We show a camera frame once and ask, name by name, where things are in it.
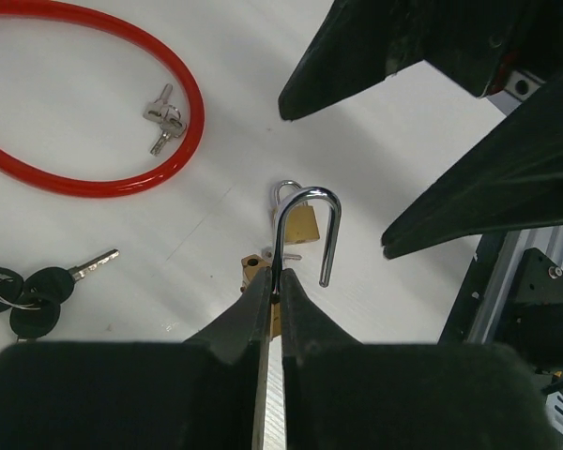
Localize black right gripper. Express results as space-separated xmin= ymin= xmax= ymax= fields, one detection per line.
xmin=468 ymin=1 xmax=563 ymax=98

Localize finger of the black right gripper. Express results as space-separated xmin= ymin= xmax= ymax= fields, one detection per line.
xmin=381 ymin=70 xmax=563 ymax=259
xmin=278 ymin=1 xmax=521 ymax=120

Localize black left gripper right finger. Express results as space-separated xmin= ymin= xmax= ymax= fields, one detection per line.
xmin=279 ymin=269 xmax=560 ymax=450

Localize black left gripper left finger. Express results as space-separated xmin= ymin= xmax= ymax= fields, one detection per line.
xmin=0 ymin=269 xmax=272 ymax=449

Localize black-headed key bunch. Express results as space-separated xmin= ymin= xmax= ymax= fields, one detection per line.
xmin=0 ymin=248 xmax=119 ymax=342

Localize silver cable lock keys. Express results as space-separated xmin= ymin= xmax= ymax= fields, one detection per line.
xmin=143 ymin=83 xmax=188 ymax=157

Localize red cable lock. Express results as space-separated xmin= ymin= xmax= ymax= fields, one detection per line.
xmin=0 ymin=1 xmax=205 ymax=199

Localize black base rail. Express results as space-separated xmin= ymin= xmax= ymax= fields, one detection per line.
xmin=438 ymin=232 xmax=563 ymax=376

